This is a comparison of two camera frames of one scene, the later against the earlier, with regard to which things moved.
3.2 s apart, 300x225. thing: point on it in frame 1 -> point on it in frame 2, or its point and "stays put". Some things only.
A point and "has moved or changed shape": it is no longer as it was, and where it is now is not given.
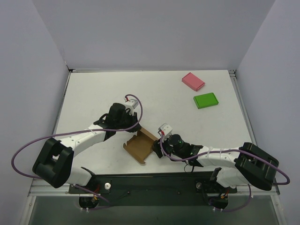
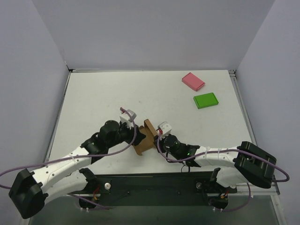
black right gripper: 159,147 stays put
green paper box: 205,100 stays put
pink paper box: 192,81 stays put
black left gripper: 132,120 -> 137,135
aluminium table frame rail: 36,189 stays put
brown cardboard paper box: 141,145 has moved or changed shape
